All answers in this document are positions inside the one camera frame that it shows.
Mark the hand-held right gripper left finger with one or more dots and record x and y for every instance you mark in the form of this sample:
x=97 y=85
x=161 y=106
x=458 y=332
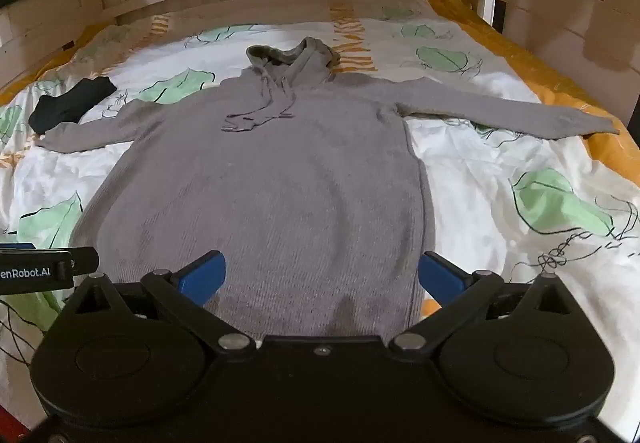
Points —
x=202 y=275

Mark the white leaf-print duvet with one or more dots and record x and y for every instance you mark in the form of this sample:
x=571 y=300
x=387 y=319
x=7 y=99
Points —
x=500 y=173

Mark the black cloth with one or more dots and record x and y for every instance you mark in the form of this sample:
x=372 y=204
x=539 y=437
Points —
x=70 y=103

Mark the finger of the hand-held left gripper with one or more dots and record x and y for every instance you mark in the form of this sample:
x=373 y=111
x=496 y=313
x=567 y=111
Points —
x=80 y=259

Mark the yellow bed sheet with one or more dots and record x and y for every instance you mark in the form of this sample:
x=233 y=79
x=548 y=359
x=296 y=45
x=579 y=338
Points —
x=575 y=88

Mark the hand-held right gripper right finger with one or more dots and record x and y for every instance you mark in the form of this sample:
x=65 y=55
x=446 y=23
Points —
x=440 y=275

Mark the grey hoodie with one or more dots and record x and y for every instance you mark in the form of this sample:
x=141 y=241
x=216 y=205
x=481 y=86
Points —
x=280 y=183

